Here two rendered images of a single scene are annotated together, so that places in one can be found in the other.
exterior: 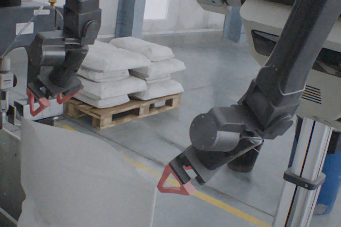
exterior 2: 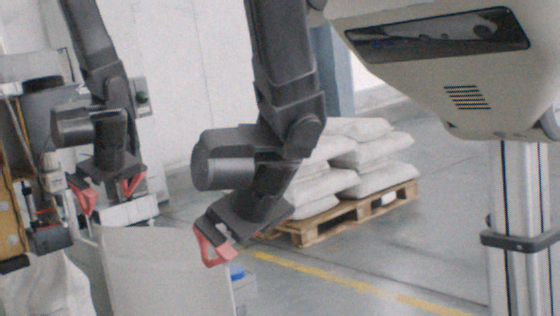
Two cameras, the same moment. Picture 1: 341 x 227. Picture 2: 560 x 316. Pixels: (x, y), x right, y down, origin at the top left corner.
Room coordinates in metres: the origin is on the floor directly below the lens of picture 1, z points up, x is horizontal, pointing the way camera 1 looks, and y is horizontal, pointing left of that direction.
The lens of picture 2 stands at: (0.00, -0.32, 1.39)
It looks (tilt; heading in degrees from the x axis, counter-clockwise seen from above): 14 degrees down; 21
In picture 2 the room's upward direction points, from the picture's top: 10 degrees counter-clockwise
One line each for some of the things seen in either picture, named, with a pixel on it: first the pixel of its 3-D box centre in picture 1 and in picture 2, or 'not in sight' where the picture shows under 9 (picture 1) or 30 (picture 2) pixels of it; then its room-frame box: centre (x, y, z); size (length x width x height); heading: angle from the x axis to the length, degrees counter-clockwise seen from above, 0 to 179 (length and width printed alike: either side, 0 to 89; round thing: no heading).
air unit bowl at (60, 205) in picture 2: (3, 100); (60, 207); (1.05, 0.43, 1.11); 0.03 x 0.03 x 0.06
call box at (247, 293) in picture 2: not in sight; (234, 287); (1.29, 0.18, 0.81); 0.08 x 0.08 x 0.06; 54
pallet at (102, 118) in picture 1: (113, 98); (321, 204); (4.40, 0.58, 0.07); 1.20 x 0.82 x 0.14; 146
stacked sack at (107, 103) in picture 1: (91, 91); (285, 201); (4.10, 0.76, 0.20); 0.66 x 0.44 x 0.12; 54
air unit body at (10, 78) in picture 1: (4, 86); (58, 189); (1.05, 0.43, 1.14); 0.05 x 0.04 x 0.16; 144
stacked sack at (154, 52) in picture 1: (139, 48); (342, 129); (4.68, 0.40, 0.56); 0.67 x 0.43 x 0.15; 54
